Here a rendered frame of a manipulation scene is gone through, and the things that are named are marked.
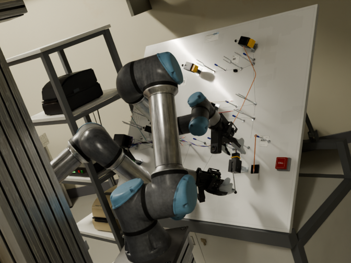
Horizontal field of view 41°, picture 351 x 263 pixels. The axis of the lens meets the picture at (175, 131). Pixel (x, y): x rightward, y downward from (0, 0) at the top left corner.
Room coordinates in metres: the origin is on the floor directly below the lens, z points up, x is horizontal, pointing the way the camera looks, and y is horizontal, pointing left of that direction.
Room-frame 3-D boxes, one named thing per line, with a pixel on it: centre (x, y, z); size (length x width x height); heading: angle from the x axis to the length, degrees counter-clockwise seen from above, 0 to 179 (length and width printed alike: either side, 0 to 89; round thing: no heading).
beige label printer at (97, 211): (2.84, 0.52, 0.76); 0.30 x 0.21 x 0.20; 135
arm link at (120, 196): (1.38, 0.20, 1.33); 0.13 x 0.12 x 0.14; 70
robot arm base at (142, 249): (1.38, 0.20, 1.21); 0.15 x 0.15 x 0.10
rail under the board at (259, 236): (2.13, 0.08, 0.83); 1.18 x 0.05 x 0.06; 42
